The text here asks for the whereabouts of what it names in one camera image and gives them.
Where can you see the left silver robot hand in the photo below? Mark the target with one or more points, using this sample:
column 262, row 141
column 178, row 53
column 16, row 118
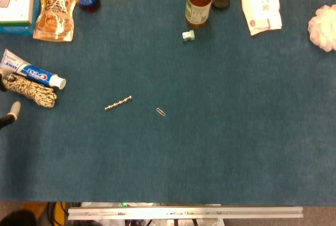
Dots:
column 13, row 110

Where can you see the blue felt table cover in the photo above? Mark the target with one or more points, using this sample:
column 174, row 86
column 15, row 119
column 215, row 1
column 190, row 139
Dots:
column 183, row 131

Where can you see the white wet wipes pack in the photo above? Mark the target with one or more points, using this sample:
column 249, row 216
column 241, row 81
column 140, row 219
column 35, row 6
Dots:
column 260, row 3

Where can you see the Crest toothpaste tube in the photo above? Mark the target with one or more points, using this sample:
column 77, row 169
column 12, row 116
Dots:
column 31, row 71

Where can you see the orange spouted drink pouch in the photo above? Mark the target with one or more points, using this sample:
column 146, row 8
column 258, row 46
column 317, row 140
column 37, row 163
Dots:
column 55, row 16

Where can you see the white mesh bath sponge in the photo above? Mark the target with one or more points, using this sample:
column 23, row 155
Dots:
column 323, row 28

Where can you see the amber tea bottle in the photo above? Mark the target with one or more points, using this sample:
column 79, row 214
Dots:
column 198, row 3

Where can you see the light blue box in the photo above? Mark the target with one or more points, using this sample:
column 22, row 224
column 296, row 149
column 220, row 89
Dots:
column 18, row 30

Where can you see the silver paper clip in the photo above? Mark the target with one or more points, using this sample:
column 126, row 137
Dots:
column 160, row 112

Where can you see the aluminium profile rail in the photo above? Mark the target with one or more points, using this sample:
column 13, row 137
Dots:
column 183, row 212

